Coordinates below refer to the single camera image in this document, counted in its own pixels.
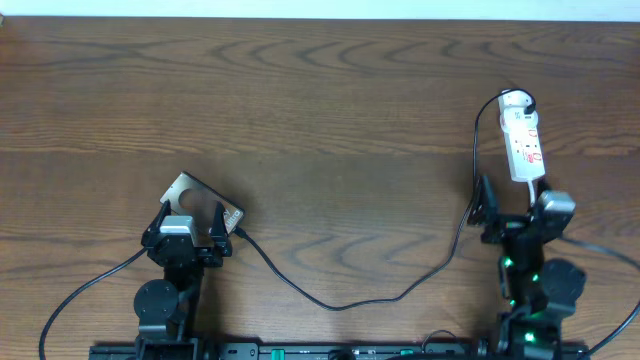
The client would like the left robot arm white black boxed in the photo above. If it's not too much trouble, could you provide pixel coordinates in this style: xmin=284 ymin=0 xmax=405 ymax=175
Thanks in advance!
xmin=134 ymin=201 xmax=232 ymax=359

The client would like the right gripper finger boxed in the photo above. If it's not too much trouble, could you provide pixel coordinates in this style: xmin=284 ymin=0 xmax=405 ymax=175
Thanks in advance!
xmin=536 ymin=177 xmax=551 ymax=195
xmin=467 ymin=175 xmax=499 ymax=226

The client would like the black charger cable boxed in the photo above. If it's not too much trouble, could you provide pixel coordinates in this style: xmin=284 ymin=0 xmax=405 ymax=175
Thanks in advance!
xmin=234 ymin=88 xmax=538 ymax=312

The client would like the left camera cable black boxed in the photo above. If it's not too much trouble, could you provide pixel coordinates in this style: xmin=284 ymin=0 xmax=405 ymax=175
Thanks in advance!
xmin=38 ymin=247 xmax=149 ymax=360

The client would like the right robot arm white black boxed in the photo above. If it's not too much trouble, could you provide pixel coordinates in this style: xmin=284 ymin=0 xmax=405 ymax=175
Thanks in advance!
xmin=467 ymin=176 xmax=586 ymax=360

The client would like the Galaxy smartphone with bronze screen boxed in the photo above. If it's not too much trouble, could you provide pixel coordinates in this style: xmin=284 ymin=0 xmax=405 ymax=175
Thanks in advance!
xmin=160 ymin=171 xmax=245 ymax=233

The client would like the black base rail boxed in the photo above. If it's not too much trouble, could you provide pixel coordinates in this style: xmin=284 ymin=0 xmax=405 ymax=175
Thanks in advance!
xmin=88 ymin=340 xmax=591 ymax=360

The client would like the white power strip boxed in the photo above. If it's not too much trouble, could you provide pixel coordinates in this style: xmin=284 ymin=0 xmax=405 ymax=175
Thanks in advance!
xmin=498 ymin=89 xmax=545 ymax=183

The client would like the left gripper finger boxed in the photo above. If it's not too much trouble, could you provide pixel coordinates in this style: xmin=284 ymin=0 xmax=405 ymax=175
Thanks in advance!
xmin=208 ymin=202 xmax=233 ymax=257
xmin=141 ymin=200 xmax=171 ymax=248

